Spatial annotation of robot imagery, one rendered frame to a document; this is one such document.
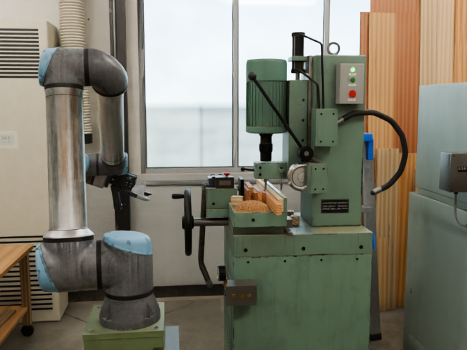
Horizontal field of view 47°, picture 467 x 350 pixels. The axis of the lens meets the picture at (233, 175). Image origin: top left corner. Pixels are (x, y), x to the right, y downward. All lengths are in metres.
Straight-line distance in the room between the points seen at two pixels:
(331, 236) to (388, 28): 1.87
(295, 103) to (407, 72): 1.62
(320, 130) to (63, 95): 1.02
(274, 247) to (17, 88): 1.86
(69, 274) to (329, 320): 1.14
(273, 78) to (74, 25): 1.56
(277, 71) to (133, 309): 1.13
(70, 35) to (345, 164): 1.90
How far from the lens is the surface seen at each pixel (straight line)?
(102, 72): 1.71
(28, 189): 3.40
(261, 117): 2.24
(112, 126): 1.94
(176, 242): 3.67
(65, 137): 1.68
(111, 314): 1.71
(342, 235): 2.24
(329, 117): 2.19
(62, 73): 1.71
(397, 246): 3.69
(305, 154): 2.20
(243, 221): 2.11
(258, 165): 2.30
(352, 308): 2.35
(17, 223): 3.45
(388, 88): 3.69
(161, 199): 3.61
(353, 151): 2.32
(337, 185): 2.31
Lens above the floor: 1.31
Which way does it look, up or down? 7 degrees down
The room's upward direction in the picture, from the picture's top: straight up
